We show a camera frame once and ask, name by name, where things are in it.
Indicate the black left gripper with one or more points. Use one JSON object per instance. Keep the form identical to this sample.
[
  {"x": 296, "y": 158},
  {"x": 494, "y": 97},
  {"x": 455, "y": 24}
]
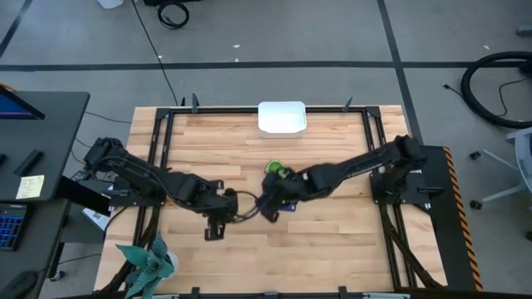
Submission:
[{"x": 222, "y": 207}]

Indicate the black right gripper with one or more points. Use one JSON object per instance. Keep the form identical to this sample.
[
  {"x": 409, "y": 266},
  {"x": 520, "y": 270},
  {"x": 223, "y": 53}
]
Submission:
[{"x": 280, "y": 189}]

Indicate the purple measuring cup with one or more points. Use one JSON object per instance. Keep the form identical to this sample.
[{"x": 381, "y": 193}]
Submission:
[{"x": 289, "y": 206}]

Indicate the green measuring cup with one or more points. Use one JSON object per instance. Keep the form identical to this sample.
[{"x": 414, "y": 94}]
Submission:
[{"x": 274, "y": 167}]

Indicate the white plastic basket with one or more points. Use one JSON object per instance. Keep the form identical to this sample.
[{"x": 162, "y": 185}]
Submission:
[{"x": 282, "y": 118}]

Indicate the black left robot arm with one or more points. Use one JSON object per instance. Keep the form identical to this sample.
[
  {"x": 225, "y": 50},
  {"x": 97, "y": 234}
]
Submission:
[{"x": 137, "y": 172}]

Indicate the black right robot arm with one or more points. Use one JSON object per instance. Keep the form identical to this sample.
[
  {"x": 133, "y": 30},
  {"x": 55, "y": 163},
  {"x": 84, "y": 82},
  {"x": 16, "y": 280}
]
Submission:
[{"x": 353, "y": 168}]

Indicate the white plant pot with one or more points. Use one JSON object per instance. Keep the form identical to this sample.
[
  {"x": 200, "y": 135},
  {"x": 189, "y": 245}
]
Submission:
[{"x": 174, "y": 266}]

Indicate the teal artificial plant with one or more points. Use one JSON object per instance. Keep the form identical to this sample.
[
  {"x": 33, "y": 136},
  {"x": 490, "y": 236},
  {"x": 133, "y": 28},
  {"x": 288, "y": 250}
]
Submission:
[{"x": 149, "y": 266}]

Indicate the white printed sheet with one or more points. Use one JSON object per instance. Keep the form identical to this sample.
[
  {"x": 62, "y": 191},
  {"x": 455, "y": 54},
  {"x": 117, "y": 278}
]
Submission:
[{"x": 95, "y": 218}]

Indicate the black control box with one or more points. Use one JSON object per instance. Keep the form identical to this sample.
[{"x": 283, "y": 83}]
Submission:
[{"x": 83, "y": 195}]

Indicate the black desk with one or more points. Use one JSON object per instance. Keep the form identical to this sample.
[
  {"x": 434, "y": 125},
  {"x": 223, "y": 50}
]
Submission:
[{"x": 54, "y": 137}]

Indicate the black panel with striped edge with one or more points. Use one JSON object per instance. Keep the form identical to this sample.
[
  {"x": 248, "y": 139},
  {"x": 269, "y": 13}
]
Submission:
[{"x": 455, "y": 266}]

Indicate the yellow sticky note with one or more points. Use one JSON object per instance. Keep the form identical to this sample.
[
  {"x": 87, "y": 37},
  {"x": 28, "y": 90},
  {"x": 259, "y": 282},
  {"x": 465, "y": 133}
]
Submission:
[{"x": 30, "y": 187}]

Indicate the small black floor object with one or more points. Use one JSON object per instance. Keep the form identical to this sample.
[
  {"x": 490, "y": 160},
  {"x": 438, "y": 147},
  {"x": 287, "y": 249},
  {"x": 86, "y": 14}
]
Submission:
[{"x": 475, "y": 155}]

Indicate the black remote control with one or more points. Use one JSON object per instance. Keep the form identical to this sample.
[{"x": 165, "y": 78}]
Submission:
[{"x": 28, "y": 163}]

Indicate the backlit black keyboard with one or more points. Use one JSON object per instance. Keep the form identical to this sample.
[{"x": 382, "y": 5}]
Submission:
[{"x": 11, "y": 227}]

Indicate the black computer monitor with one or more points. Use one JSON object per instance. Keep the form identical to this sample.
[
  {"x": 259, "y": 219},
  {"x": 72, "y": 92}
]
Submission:
[{"x": 16, "y": 109}]

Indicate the white container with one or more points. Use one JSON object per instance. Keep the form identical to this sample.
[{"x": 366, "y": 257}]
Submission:
[{"x": 110, "y": 3}]

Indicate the white office chair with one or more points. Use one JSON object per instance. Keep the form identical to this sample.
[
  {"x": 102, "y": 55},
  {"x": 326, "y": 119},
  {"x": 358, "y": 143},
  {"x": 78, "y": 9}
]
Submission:
[{"x": 524, "y": 149}]

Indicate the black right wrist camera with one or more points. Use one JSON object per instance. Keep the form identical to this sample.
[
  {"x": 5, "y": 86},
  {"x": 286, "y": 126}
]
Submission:
[{"x": 273, "y": 216}]

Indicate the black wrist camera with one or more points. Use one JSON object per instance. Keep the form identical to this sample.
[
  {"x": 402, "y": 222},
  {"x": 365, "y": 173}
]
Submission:
[
  {"x": 206, "y": 234},
  {"x": 273, "y": 216}
]

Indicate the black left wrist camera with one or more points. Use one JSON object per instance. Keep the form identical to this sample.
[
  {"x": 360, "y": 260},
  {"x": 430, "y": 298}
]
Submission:
[{"x": 206, "y": 234}]

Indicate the black frame clamp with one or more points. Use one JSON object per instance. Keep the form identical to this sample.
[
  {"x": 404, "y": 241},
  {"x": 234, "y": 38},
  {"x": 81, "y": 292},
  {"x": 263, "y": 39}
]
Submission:
[
  {"x": 194, "y": 103},
  {"x": 347, "y": 104},
  {"x": 342, "y": 290},
  {"x": 194, "y": 290}
]

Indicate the black metal table frame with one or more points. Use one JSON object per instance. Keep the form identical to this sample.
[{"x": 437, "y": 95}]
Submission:
[{"x": 232, "y": 109}]

